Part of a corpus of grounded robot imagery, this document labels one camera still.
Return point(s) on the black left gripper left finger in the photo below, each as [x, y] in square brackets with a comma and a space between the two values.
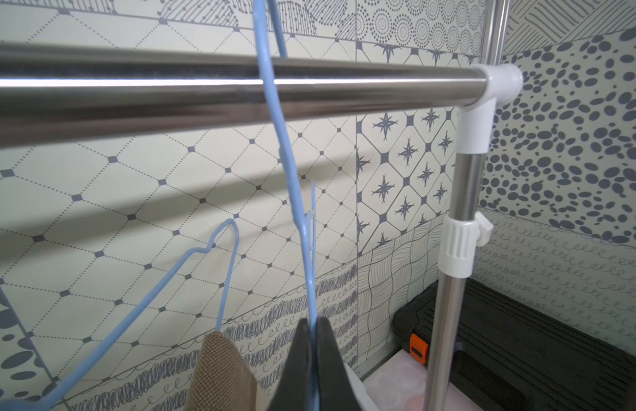
[294, 387]

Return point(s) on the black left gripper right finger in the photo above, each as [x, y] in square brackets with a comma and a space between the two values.
[334, 389]

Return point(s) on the brown plaid scarf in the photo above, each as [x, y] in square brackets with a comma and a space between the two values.
[222, 379]

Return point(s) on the blue wire hanger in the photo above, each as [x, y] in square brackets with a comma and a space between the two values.
[277, 27]
[301, 220]

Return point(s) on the pink floral table mat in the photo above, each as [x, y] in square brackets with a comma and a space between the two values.
[398, 384]

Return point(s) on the black plastic tool case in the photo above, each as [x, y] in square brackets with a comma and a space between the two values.
[508, 356]

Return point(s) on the white steel clothes rack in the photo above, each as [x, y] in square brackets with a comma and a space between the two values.
[130, 131]

